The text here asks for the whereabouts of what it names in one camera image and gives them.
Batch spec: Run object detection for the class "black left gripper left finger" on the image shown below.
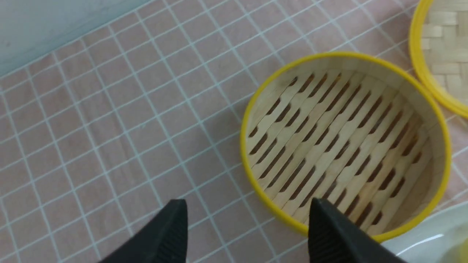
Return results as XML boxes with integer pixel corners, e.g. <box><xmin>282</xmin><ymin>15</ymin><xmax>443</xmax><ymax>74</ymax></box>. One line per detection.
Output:
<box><xmin>101</xmin><ymin>199</ymin><xmax>188</xmax><ymax>263</ymax></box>

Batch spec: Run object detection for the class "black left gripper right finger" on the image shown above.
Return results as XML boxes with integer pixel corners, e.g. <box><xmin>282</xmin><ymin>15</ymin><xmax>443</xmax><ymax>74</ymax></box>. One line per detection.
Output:
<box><xmin>309</xmin><ymin>198</ymin><xmax>404</xmax><ymax>263</ymax></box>

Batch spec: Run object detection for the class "yellow steamed bun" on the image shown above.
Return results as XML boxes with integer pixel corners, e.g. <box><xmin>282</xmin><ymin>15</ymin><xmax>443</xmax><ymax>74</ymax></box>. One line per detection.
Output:
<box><xmin>443</xmin><ymin>239</ymin><xmax>468</xmax><ymax>263</ymax></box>

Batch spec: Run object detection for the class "white square plate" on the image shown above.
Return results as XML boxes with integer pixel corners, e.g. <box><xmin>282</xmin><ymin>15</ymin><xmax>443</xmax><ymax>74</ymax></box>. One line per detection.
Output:
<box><xmin>382</xmin><ymin>202</ymin><xmax>468</xmax><ymax>263</ymax></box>

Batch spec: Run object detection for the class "yellow rimmed bamboo steamer basket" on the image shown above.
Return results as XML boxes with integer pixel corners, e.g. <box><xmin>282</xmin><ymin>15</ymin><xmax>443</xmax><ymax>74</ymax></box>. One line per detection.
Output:
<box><xmin>239</xmin><ymin>52</ymin><xmax>452</xmax><ymax>242</ymax></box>

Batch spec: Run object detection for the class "yellow rimmed woven steamer lid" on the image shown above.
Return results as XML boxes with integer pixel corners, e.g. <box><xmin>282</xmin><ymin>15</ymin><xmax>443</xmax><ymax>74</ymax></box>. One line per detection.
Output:
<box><xmin>408</xmin><ymin>0</ymin><xmax>468</xmax><ymax>118</ymax></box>

